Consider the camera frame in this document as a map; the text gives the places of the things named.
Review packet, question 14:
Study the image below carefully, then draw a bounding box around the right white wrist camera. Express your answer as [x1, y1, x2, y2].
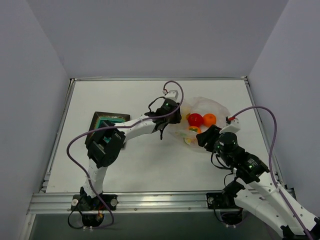
[219, 116, 241, 134]

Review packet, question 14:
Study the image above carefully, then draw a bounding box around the orange fake tangerine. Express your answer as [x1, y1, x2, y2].
[203, 113, 217, 128]

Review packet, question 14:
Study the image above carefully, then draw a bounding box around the aluminium front rail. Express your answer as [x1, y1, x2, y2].
[26, 188, 300, 215]

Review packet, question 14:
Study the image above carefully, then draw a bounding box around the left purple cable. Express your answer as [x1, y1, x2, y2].
[66, 80, 185, 230]

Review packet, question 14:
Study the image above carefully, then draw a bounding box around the orange fake persimmon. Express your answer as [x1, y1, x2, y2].
[188, 126, 202, 134]

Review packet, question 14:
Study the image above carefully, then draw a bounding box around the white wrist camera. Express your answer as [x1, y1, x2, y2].
[219, 116, 241, 134]
[162, 90, 179, 102]

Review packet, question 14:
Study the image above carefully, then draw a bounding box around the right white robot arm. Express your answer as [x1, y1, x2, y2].
[196, 125, 320, 240]

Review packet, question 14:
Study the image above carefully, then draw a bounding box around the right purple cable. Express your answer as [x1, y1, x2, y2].
[233, 106, 313, 240]

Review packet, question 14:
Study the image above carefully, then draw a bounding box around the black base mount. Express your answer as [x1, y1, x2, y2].
[206, 192, 244, 228]
[67, 193, 118, 229]

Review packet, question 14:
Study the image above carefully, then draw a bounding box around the purple cable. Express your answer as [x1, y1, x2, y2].
[66, 80, 185, 230]
[233, 106, 313, 240]

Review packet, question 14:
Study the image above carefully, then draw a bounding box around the clear plastic bag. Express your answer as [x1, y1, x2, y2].
[167, 96, 230, 152]

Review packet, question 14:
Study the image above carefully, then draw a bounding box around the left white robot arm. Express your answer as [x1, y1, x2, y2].
[80, 98, 182, 210]

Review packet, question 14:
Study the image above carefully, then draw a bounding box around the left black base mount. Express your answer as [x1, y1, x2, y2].
[67, 193, 118, 229]

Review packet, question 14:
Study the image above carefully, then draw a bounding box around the red fake apple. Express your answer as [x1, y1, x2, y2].
[187, 113, 204, 127]

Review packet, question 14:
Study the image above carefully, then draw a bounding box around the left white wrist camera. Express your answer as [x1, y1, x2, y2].
[162, 90, 179, 102]

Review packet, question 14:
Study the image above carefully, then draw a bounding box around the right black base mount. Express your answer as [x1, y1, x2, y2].
[206, 192, 244, 228]

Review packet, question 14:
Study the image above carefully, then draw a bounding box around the dark teal square plate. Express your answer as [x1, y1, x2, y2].
[89, 111, 131, 131]

